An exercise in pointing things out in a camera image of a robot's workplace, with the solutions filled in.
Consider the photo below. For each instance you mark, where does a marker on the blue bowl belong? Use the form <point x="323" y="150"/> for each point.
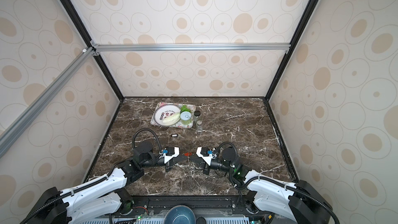
<point x="180" y="214"/>

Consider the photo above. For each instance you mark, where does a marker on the floral rectangular tray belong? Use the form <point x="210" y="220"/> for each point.
<point x="178" y="124"/>

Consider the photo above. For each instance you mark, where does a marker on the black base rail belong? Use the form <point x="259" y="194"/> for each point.
<point x="115" y="209"/>

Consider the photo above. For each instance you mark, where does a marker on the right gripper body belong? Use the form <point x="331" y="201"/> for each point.
<point x="218" y="166"/>

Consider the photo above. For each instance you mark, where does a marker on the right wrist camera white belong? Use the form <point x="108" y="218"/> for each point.
<point x="205" y="154"/>

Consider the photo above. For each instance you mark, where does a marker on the white plate with red text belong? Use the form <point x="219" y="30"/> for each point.
<point x="165" y="111"/>

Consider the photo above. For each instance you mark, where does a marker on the horizontal aluminium rail back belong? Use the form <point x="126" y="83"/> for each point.
<point x="193" y="47"/>

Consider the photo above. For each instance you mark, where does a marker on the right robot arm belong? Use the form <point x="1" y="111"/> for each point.
<point x="299" y="202"/>

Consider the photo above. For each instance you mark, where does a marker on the black vertical frame post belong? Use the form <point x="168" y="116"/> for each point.
<point x="302" y="24"/>
<point x="84" y="34"/>

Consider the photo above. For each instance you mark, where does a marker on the black vertical frame post left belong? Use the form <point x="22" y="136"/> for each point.
<point x="84" y="34"/>

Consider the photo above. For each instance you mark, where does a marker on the black vertical frame post right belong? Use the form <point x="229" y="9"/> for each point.
<point x="302" y="24"/>

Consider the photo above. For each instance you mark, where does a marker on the green leafy vegetable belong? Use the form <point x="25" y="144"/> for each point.
<point x="185" y="108"/>

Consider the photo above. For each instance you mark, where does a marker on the aluminium rail left wall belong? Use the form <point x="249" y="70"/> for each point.
<point x="17" y="128"/>

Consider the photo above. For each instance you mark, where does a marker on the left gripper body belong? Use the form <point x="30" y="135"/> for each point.
<point x="158" y="162"/>

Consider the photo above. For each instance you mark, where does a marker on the pale green cabbage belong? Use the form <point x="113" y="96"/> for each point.
<point x="172" y="119"/>

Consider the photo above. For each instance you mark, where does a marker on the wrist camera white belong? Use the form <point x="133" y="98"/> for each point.
<point x="205" y="154"/>
<point x="171" y="151"/>

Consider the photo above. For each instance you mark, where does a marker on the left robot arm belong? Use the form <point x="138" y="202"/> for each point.
<point x="61" y="206"/>

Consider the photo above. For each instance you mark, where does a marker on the small clear glass bottle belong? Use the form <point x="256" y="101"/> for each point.
<point x="199" y="126"/>

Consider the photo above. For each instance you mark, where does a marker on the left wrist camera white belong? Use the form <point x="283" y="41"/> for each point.
<point x="171" y="151"/>

